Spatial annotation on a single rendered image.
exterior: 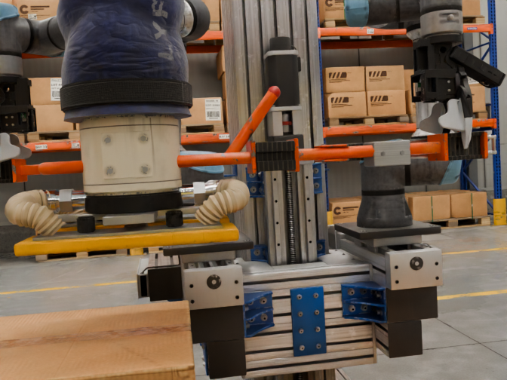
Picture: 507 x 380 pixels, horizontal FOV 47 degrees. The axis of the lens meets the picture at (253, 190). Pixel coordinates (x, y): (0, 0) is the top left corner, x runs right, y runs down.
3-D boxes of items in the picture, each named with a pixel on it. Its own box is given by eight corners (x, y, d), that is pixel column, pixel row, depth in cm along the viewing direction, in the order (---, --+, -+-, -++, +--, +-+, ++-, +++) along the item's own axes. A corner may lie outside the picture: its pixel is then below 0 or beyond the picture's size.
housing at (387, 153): (374, 167, 104) (373, 141, 104) (363, 166, 111) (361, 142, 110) (412, 164, 105) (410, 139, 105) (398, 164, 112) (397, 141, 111)
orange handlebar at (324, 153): (-32, 183, 96) (-33, 161, 96) (19, 179, 126) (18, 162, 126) (494, 154, 107) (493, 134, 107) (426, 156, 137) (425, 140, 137)
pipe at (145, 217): (15, 231, 88) (12, 194, 88) (52, 216, 113) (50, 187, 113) (237, 217, 92) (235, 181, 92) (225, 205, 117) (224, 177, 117)
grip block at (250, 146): (253, 174, 100) (251, 140, 100) (247, 173, 110) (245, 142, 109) (300, 171, 101) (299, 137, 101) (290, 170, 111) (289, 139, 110)
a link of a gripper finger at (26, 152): (33, 175, 130) (26, 136, 126) (5, 176, 129) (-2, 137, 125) (36, 170, 132) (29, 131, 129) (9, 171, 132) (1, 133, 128)
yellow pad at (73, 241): (13, 257, 87) (10, 224, 86) (31, 247, 96) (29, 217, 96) (239, 241, 90) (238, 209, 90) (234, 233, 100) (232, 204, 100)
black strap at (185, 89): (47, 106, 89) (44, 80, 89) (75, 117, 112) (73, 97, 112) (194, 100, 92) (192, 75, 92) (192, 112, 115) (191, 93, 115)
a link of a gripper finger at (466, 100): (456, 125, 107) (447, 84, 109) (465, 124, 107) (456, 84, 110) (467, 114, 102) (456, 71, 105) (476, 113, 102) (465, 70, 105)
